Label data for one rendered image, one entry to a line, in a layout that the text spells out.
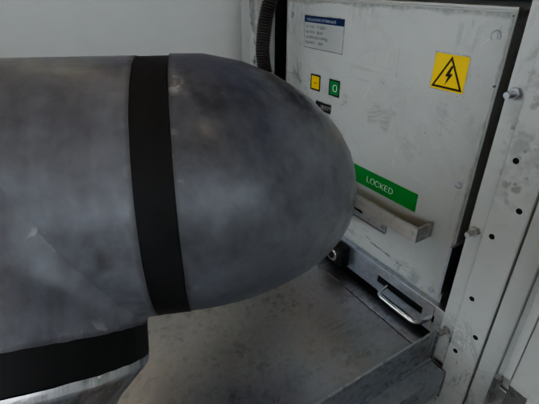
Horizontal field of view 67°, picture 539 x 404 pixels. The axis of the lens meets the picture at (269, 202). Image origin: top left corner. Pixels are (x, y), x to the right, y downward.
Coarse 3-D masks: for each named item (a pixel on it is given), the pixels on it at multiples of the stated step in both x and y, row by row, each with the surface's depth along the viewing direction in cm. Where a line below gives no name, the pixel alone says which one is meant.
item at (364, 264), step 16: (352, 256) 87; (368, 256) 83; (368, 272) 83; (384, 272) 79; (400, 288) 76; (416, 288) 74; (400, 304) 78; (416, 304) 74; (432, 304) 71; (432, 320) 72
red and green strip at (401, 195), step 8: (360, 168) 79; (360, 176) 80; (368, 176) 78; (376, 176) 76; (368, 184) 78; (376, 184) 76; (384, 184) 75; (392, 184) 73; (384, 192) 75; (392, 192) 73; (400, 192) 72; (408, 192) 70; (400, 200) 72; (408, 200) 71; (416, 200) 69; (408, 208) 71
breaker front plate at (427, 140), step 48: (288, 0) 85; (288, 48) 89; (384, 48) 67; (432, 48) 59; (480, 48) 53; (384, 96) 69; (432, 96) 61; (480, 96) 55; (384, 144) 72; (432, 144) 64; (432, 192) 66; (384, 240) 79; (432, 240) 69; (432, 288) 71
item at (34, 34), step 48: (0, 0) 75; (48, 0) 78; (96, 0) 81; (144, 0) 84; (192, 0) 88; (240, 0) 91; (0, 48) 79; (48, 48) 82; (96, 48) 85; (144, 48) 88; (192, 48) 92; (240, 48) 96
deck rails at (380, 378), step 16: (432, 336) 67; (400, 352) 63; (416, 352) 66; (384, 368) 62; (400, 368) 65; (416, 368) 68; (352, 384) 58; (368, 384) 61; (384, 384) 64; (320, 400) 56; (336, 400) 58; (352, 400) 60; (368, 400) 63
